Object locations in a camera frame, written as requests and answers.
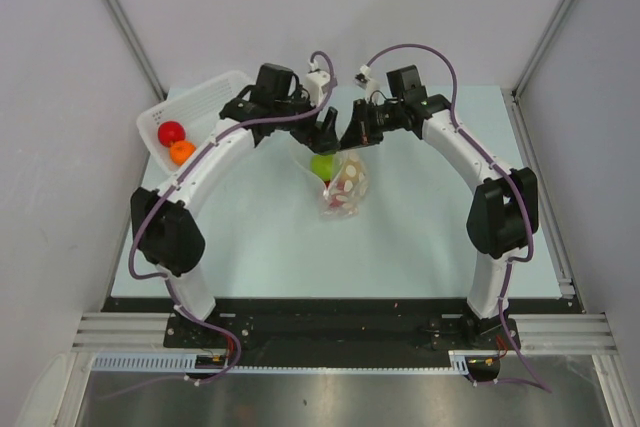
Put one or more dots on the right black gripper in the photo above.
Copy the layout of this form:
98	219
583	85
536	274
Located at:
361	132

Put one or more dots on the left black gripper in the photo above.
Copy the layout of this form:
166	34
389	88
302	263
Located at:
318	139

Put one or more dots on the light green apple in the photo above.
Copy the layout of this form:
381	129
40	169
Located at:
322	166

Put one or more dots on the clear dotted zip bag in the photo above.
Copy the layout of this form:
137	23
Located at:
320	191

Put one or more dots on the yellow pear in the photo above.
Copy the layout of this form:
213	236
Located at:
347	179

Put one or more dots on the red apple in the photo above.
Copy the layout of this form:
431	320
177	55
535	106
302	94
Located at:
170	132
337	201

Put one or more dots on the white plastic basket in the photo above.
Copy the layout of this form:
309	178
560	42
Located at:
196	110

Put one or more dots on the orange fruit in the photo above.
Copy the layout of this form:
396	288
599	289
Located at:
181	151

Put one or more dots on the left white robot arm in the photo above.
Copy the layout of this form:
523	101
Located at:
164	219

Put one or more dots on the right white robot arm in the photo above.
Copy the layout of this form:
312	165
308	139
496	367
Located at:
504	211

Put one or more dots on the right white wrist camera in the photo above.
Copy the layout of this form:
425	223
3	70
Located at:
365	81

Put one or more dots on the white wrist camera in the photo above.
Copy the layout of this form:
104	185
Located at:
365	81
318	83

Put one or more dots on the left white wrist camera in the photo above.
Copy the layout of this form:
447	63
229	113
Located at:
318	83

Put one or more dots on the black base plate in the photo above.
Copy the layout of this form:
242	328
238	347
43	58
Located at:
369	333

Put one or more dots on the white slotted cable duct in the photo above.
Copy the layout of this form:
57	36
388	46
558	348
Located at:
196	364

